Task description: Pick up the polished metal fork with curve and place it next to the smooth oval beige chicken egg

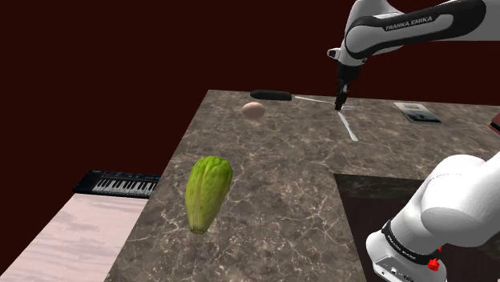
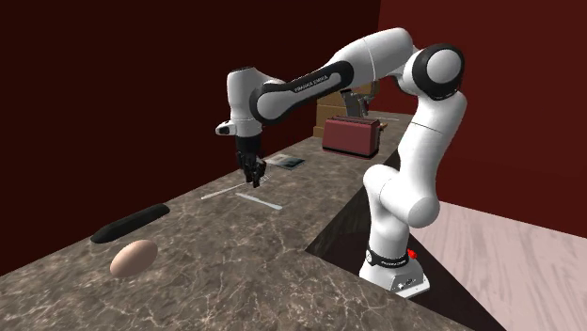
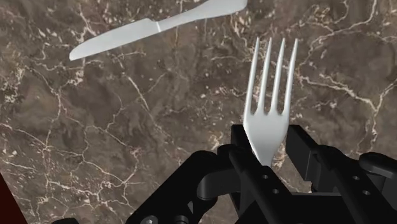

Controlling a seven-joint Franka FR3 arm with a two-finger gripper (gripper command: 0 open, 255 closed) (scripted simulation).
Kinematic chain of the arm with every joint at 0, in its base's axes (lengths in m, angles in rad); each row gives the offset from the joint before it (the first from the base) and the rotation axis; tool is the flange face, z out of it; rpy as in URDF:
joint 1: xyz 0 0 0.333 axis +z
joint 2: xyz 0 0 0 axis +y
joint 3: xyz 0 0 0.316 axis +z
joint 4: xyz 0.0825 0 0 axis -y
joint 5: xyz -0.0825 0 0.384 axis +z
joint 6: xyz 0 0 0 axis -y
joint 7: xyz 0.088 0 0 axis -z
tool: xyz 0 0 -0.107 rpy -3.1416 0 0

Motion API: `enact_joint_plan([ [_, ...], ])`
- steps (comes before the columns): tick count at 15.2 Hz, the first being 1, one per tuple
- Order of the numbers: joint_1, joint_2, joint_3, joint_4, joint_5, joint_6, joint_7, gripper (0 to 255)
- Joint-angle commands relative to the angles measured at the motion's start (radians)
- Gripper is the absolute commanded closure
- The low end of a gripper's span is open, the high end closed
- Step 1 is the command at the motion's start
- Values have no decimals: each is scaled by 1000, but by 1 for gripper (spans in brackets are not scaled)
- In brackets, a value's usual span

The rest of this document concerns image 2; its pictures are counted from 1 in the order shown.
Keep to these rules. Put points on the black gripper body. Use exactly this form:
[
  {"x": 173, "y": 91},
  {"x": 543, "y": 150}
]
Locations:
[{"x": 248, "y": 146}]

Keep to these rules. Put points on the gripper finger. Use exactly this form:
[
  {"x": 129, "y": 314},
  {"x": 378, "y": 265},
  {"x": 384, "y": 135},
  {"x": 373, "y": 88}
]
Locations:
[
  {"x": 245, "y": 167},
  {"x": 258, "y": 175}
]

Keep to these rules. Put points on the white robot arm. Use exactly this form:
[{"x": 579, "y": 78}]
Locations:
[{"x": 415, "y": 151}]

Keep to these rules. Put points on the silver table knife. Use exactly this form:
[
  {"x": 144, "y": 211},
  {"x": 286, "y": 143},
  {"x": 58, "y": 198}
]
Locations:
[{"x": 259, "y": 201}]

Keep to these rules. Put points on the dark flat book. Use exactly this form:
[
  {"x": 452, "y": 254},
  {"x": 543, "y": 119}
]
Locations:
[{"x": 286, "y": 161}]

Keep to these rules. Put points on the silver whisk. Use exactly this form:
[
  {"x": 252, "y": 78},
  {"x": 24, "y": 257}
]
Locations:
[{"x": 222, "y": 190}]

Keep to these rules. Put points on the tan wooden box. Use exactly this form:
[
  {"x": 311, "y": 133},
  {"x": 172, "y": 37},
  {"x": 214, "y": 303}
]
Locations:
[{"x": 329, "y": 113}]

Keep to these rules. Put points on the dark marbled robot stand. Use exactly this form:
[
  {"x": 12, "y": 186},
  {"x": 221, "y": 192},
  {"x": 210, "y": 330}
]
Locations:
[{"x": 341, "y": 229}]

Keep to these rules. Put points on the red toaster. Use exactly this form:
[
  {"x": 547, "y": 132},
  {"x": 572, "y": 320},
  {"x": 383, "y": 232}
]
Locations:
[{"x": 351, "y": 136}]

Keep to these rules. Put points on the silver coffee machine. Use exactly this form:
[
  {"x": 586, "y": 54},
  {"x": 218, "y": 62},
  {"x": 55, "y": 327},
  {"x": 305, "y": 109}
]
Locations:
[{"x": 358, "y": 102}]

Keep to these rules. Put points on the long black rounded object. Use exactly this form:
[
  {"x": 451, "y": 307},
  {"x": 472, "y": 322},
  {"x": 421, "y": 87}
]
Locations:
[{"x": 130, "y": 223}]

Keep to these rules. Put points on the brown egg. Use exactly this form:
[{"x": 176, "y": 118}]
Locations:
[{"x": 134, "y": 258}]

